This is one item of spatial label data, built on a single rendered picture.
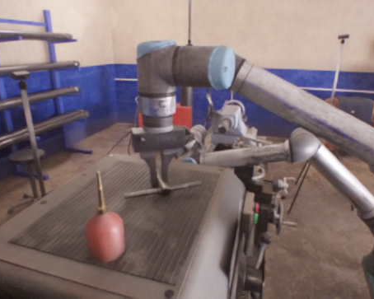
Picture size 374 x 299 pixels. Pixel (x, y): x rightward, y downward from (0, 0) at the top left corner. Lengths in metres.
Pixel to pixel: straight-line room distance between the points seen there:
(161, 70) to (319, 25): 5.11
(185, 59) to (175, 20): 5.29
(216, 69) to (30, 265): 0.50
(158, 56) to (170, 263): 0.41
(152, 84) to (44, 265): 0.41
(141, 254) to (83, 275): 0.10
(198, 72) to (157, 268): 0.38
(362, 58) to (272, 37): 1.60
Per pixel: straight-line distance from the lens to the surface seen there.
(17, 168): 4.37
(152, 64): 0.62
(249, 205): 0.80
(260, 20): 5.58
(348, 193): 1.61
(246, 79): 0.71
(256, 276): 0.80
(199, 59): 0.59
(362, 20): 5.76
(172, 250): 0.53
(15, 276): 0.58
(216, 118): 2.39
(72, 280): 0.51
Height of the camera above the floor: 1.69
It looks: 21 degrees down
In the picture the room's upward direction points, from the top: 1 degrees clockwise
